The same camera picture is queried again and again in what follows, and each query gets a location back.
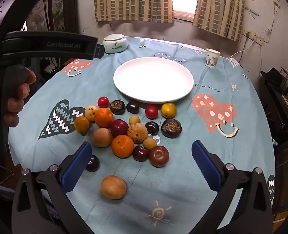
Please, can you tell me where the tan striped round fruit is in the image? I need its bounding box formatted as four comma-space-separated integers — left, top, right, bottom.
127, 123, 148, 144

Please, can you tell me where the person's left hand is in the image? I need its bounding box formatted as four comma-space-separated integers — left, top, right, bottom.
4, 70, 37, 128

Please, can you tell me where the black hat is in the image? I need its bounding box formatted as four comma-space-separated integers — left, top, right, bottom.
260, 68, 284, 86

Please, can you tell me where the brown-red tomato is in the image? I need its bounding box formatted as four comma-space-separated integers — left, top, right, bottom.
148, 145, 170, 168

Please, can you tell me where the orange mandarin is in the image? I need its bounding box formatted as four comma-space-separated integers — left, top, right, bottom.
94, 108, 114, 128
111, 135, 135, 158

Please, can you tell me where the blue printed tablecloth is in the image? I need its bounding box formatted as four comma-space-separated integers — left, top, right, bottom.
8, 36, 276, 234

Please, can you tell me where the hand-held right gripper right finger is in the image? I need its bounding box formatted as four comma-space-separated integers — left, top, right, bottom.
192, 140, 274, 234

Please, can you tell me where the dark red plum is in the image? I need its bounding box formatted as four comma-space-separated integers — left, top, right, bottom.
132, 145, 150, 162

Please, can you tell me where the spotted yellow pear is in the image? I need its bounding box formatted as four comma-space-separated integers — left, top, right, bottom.
85, 105, 98, 121

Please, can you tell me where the orange-yellow oval fruit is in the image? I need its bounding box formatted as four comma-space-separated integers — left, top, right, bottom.
74, 116, 90, 135

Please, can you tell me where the printed paper cup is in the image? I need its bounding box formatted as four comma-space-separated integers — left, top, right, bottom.
205, 48, 219, 69

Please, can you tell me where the white power cable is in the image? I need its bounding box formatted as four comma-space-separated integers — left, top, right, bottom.
226, 39, 254, 60

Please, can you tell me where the large dark brown patterned fruit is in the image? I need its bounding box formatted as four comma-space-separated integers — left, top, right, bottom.
161, 118, 182, 138

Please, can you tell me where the cardboard box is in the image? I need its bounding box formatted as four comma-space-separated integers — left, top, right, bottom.
272, 212, 288, 223

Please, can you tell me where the tan apricot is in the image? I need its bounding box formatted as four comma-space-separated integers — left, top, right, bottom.
92, 128, 113, 148
100, 175, 128, 200

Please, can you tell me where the white ceramic lidded jar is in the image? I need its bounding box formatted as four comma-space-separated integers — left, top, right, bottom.
102, 33, 129, 54

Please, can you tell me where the white plate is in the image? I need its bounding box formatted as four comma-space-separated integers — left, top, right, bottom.
113, 57, 194, 104

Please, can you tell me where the dark wooden cabinet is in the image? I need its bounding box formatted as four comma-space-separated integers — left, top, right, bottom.
45, 0, 80, 33

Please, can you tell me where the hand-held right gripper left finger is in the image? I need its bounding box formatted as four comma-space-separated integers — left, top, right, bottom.
11, 141, 95, 234

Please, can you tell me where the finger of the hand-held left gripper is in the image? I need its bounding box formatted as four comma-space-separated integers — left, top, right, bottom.
94, 44, 105, 59

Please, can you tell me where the small dark brown patterned fruit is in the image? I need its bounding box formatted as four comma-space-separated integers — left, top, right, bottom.
109, 100, 126, 115

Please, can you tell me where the white wall power strip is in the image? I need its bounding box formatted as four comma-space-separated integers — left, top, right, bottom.
244, 31, 264, 46

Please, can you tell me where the black media stand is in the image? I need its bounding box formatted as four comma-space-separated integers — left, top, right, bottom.
260, 66, 288, 147

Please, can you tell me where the yellow round citrus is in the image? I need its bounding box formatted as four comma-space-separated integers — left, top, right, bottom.
161, 102, 177, 118

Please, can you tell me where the red cherry tomato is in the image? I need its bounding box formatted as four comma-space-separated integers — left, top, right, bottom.
97, 97, 110, 108
145, 105, 159, 119

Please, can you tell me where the small electric fan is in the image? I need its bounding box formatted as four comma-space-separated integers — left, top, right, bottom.
26, 12, 46, 31

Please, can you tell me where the checked beige curtain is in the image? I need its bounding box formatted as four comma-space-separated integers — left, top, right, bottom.
93, 0, 175, 23
192, 0, 245, 43

